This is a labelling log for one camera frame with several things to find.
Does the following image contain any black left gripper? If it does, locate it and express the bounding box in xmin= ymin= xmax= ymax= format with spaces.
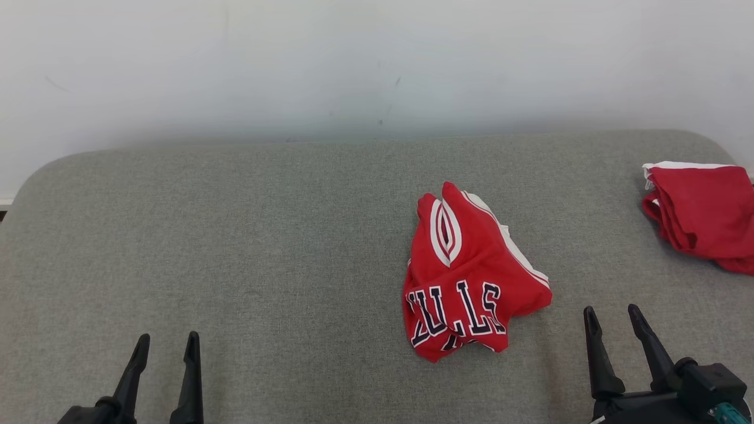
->
xmin=57 ymin=331 xmax=204 ymax=424

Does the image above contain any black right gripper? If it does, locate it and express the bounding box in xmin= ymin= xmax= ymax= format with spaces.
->
xmin=583 ymin=304 xmax=722 ymax=424

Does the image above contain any plain red garment white band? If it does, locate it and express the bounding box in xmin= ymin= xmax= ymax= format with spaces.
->
xmin=641 ymin=161 xmax=754 ymax=276

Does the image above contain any red Bulls basketball jersey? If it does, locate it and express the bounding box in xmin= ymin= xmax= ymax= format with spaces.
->
xmin=402 ymin=181 xmax=553 ymax=363

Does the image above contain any grey fabric sofa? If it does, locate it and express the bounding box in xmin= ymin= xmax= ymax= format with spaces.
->
xmin=0 ymin=130 xmax=754 ymax=424

